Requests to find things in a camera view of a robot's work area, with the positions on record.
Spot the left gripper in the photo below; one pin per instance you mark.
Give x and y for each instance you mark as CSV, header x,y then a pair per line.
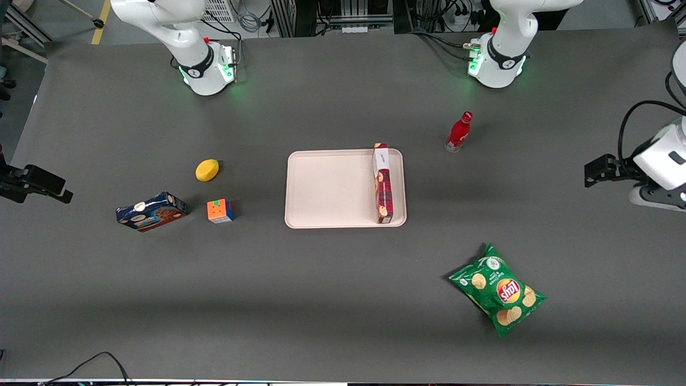
x,y
625,170

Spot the red cookie box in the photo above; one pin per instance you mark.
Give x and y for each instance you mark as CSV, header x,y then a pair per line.
x,y
383,187

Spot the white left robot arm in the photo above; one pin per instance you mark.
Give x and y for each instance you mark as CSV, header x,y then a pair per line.
x,y
501,59

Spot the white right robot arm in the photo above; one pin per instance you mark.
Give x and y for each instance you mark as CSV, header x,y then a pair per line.
x,y
198,64

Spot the white plastic tray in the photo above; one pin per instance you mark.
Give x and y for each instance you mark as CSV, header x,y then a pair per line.
x,y
332,187

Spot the white perforated box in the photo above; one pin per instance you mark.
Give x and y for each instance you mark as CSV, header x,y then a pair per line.
x,y
220,9

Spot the blue cookie box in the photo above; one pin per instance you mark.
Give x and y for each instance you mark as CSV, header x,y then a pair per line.
x,y
153,213

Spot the red drink bottle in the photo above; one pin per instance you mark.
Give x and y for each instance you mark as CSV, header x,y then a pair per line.
x,y
458,133

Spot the green chips bag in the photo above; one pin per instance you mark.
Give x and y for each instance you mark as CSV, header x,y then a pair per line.
x,y
498,292

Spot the white power strip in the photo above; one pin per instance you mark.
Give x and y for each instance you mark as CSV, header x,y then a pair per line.
x,y
355,29

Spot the colourful puzzle cube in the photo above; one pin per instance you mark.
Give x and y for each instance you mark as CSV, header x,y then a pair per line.
x,y
218,210

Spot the yellow lemon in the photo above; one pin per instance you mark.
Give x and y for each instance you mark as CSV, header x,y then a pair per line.
x,y
207,170

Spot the black stand leg with caster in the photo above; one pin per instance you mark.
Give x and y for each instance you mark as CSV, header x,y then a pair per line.
x,y
98,23

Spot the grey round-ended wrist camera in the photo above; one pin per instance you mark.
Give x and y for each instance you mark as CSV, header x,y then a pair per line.
x,y
659,199

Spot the aluminium frame post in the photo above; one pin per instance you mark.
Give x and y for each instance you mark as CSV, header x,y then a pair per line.
x,y
282,16

